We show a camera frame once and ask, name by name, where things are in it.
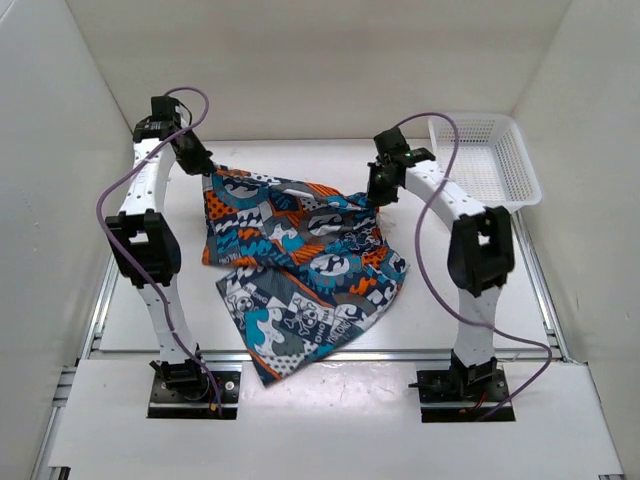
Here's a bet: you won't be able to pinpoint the colourful patterned shorts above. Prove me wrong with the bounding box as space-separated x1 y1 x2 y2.
202 166 408 386

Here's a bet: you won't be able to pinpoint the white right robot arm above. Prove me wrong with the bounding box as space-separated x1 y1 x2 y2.
367 127 515 400

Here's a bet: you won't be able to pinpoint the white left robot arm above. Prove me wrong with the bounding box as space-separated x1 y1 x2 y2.
96 92 215 401

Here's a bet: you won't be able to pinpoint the white plastic mesh basket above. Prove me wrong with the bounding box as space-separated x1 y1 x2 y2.
428 113 542 212

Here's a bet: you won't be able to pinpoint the white front cover board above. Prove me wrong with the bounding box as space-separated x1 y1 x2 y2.
50 360 622 479

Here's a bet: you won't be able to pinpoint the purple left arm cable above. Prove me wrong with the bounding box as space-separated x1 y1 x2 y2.
95 87 226 419

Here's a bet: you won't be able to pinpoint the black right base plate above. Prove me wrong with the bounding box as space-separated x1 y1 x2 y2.
408 369 510 423

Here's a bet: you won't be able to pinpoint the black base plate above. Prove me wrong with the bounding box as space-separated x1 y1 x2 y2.
147 369 241 420
408 369 510 423

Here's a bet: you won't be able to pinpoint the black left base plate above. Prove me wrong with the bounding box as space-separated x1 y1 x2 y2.
147 369 241 420

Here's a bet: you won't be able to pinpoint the aluminium table frame rail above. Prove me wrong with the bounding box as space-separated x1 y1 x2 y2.
29 142 626 480

